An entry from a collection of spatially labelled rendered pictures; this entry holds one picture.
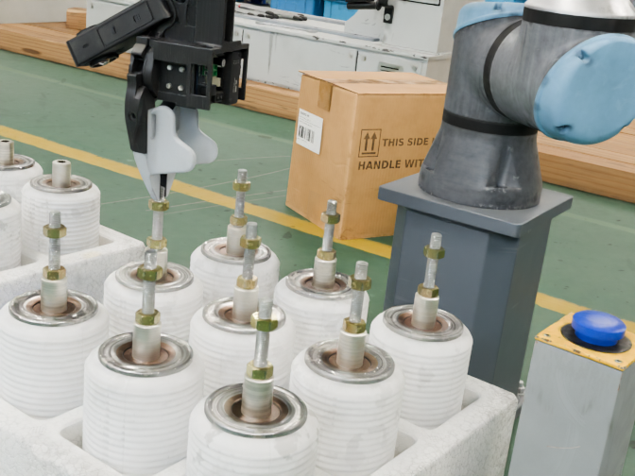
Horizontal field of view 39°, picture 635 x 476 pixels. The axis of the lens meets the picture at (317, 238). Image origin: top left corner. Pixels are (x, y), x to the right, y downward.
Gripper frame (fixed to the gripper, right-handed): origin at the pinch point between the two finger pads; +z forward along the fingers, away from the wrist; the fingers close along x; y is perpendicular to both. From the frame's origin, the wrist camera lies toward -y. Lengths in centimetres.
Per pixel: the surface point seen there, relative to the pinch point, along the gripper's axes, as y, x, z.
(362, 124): -11, 93, 11
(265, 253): 6.7, 12.2, 9.3
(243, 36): -92, 205, 13
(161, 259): 1.5, -0.6, 7.2
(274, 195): -36, 112, 35
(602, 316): 42.0, -3.2, 1.6
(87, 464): 7.7, -20.7, 16.6
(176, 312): 4.6, -2.5, 11.2
